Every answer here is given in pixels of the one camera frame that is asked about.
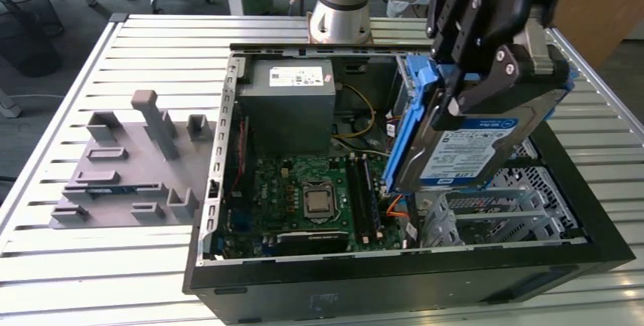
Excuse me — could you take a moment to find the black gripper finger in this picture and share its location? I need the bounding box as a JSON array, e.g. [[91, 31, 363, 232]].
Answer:
[[424, 0, 505, 75], [429, 5, 572, 131]]

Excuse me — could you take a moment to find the hard disk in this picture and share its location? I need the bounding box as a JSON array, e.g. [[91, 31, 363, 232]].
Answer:
[[381, 54, 576, 195]]

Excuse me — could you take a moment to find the metal disk bay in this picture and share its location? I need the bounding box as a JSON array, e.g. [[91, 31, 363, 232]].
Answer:
[[420, 188, 580, 248]]

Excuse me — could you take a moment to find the wooden cabinet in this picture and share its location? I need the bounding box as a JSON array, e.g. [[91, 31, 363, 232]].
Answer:
[[551, 0, 644, 70]]

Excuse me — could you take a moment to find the grey optical drive cage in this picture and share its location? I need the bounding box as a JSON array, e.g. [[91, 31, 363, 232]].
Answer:
[[392, 53, 428, 140]]

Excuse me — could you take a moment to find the grey power supply unit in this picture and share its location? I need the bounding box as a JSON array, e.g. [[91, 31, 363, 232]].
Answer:
[[235, 57, 339, 158]]

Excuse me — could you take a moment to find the CPU socket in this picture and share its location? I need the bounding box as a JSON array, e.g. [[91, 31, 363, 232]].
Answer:
[[299, 180, 340, 226]]

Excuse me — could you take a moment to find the silver CPU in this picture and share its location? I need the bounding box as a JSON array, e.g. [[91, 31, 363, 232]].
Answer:
[[305, 191, 335, 215]]

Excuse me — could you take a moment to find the green motherboard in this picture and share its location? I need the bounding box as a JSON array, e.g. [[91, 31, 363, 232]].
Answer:
[[220, 153, 409, 258]]

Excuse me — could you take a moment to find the black graphics card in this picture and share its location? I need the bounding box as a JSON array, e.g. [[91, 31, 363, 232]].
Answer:
[[273, 229, 351, 256]]

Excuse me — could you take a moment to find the black PC case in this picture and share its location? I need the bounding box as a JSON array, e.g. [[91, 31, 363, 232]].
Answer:
[[181, 42, 636, 325]]

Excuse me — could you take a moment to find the grey parts rack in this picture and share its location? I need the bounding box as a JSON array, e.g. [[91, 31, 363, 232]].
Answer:
[[47, 90, 220, 232]]

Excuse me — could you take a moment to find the RAM stick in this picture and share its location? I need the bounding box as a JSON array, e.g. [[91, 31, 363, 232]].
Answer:
[[84, 187, 137, 196]]

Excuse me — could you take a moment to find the black mesh waste basket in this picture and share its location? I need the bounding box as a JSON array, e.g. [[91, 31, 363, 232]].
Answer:
[[0, 0, 65, 78]]

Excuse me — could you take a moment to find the grey floor stand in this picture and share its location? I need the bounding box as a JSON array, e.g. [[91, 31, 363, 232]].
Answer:
[[0, 88, 24, 118]]

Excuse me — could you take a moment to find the yellow black wire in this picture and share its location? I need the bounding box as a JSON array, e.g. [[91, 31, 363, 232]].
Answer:
[[331, 83, 377, 140]]

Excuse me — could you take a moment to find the orange wire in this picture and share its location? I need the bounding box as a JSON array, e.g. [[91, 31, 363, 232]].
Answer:
[[385, 192, 420, 222]]

